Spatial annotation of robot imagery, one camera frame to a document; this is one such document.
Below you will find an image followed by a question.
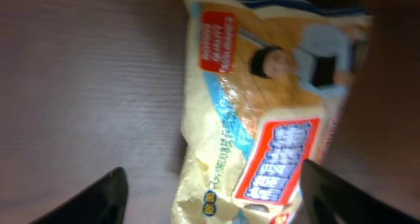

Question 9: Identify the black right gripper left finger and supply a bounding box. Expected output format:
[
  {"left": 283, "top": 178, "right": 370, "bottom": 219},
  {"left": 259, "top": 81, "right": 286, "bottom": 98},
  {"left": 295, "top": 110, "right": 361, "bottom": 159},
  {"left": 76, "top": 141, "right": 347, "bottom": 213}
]
[{"left": 32, "top": 167, "right": 129, "bottom": 224}]

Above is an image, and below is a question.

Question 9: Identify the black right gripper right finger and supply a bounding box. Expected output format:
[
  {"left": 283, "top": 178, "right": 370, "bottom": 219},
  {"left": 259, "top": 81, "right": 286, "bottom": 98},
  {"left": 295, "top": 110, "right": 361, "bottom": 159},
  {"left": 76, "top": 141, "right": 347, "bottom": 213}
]
[{"left": 300, "top": 160, "right": 419, "bottom": 224}]

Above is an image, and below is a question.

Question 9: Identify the yellow snack bag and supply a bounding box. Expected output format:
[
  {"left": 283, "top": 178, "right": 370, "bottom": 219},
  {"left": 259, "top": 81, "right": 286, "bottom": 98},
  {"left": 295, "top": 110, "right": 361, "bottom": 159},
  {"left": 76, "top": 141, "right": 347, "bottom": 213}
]
[{"left": 171, "top": 0, "right": 371, "bottom": 224}]

